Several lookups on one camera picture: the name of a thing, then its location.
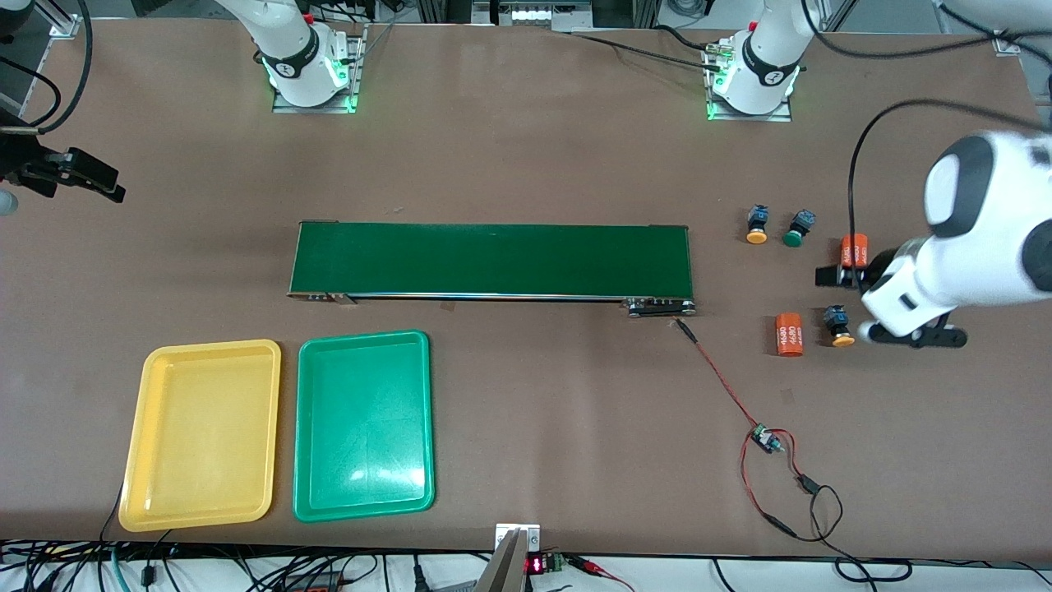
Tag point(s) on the green plastic tray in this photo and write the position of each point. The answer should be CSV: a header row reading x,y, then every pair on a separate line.
x,y
362,427

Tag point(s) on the red clip lead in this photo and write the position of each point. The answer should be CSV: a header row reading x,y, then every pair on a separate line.
x,y
600,569

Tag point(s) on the yellow mushroom push button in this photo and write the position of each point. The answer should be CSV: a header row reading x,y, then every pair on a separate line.
x,y
756,228
838,325

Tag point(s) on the red LED display module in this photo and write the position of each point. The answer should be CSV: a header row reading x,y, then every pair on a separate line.
x,y
536,565

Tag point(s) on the green mushroom push button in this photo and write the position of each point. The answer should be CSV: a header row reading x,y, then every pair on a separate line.
x,y
797,230

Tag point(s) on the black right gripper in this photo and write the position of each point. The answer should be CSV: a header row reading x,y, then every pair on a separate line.
x,y
18,159

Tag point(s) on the grey metal camera bracket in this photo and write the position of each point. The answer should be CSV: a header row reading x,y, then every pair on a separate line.
x,y
509,567

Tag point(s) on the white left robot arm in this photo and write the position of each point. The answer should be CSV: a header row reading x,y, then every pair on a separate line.
x,y
994,230

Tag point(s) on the white equipment box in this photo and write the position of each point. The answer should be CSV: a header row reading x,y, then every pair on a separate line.
x,y
534,15

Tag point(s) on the orange 4680 cylinder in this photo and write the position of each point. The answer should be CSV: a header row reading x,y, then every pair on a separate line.
x,y
846,251
789,335

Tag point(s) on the clear tape patch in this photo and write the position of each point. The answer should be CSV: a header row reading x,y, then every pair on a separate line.
x,y
786,395

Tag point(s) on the yellow plastic tray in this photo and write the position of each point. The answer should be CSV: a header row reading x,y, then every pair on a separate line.
x,y
201,436

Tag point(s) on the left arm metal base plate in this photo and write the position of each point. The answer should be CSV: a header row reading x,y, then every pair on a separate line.
x,y
752,117

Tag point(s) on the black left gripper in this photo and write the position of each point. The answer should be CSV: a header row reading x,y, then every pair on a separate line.
x,y
876,267

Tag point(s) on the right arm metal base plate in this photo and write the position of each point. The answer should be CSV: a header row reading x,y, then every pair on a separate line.
x,y
312,109

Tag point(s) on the small blue controller board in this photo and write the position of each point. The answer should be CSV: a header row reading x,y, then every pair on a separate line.
x,y
766,439

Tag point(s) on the beige tape piece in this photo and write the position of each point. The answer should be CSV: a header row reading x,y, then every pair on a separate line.
x,y
449,307

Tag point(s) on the green conveyor belt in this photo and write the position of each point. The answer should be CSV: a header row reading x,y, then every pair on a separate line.
x,y
493,259

